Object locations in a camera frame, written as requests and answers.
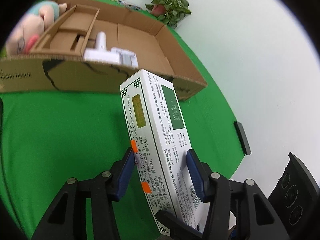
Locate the white medicine box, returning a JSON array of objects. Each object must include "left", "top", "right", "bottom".
[{"left": 120, "top": 69, "right": 208, "bottom": 231}]

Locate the white hair dryer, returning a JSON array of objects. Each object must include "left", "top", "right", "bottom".
[{"left": 83, "top": 31, "right": 120, "bottom": 64}]

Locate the white folding phone stand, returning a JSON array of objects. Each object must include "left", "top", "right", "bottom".
[{"left": 111, "top": 47, "right": 139, "bottom": 69}]

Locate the narrow cardboard box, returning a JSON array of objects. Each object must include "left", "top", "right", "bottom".
[{"left": 29, "top": 4, "right": 100, "bottom": 61}]

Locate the pig plush toy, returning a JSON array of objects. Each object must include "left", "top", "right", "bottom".
[{"left": 5, "top": 1, "right": 67, "bottom": 56}]

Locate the green tablecloth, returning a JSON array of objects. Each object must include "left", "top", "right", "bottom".
[{"left": 1, "top": 34, "right": 244, "bottom": 237}]

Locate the large cardboard tray box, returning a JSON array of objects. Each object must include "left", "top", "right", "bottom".
[{"left": 1, "top": 0, "right": 207, "bottom": 100}]

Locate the right potted plant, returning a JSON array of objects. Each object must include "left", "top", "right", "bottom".
[{"left": 145, "top": 0, "right": 191, "bottom": 29}]

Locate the colourful small packet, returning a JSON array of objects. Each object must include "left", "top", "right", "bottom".
[{"left": 111, "top": 0, "right": 143, "bottom": 11}]

